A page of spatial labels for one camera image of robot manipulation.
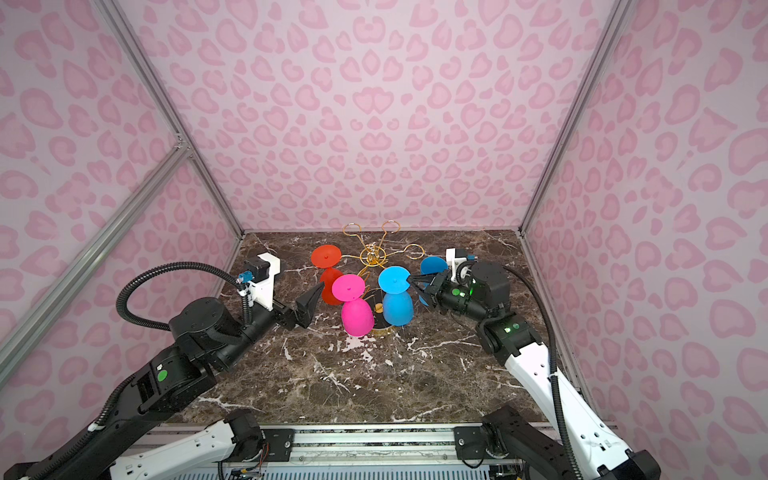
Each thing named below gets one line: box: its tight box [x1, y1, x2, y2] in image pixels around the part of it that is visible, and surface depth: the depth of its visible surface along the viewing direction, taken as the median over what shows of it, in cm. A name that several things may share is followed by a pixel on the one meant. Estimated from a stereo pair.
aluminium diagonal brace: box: [0, 141, 193, 375], surface depth 70 cm
